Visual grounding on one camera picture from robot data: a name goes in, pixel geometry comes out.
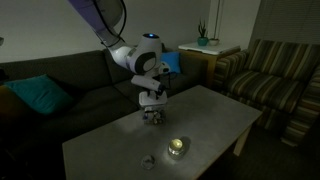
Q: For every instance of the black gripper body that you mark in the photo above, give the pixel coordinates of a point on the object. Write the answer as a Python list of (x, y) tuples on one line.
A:
[(157, 88)]

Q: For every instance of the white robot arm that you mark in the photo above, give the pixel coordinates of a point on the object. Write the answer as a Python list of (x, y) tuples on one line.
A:
[(140, 61)]

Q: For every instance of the clear container with packets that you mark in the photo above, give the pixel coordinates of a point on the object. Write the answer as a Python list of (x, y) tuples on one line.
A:
[(154, 117)]

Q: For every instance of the blue pillow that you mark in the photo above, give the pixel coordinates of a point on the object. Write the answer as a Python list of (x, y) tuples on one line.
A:
[(172, 61)]

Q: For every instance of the glass candle jar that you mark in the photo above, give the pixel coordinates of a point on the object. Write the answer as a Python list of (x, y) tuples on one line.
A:
[(176, 148)]

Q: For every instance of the wooden side table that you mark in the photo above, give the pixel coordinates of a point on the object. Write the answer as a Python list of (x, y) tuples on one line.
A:
[(213, 63)]

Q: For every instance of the teal plant pot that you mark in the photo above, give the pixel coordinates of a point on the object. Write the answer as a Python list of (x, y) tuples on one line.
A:
[(202, 40)]

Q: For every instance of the round grey coaster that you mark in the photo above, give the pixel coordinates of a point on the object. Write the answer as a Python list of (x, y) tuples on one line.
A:
[(148, 162)]

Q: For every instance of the dark grey sofa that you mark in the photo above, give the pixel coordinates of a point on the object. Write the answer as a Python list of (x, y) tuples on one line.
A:
[(83, 100)]

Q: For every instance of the small white plant pot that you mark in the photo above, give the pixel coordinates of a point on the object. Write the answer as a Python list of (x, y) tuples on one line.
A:
[(213, 41)]

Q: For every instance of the striped armchair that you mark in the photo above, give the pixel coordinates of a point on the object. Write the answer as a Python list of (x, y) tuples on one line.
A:
[(266, 86)]

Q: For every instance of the teal pillow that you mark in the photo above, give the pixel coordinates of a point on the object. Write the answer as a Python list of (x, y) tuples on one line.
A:
[(38, 93)]

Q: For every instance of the window blinds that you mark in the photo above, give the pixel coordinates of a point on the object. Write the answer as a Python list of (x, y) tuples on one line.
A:
[(286, 20)]

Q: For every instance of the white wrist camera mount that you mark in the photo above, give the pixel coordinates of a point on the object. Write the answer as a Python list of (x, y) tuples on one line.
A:
[(145, 81)]

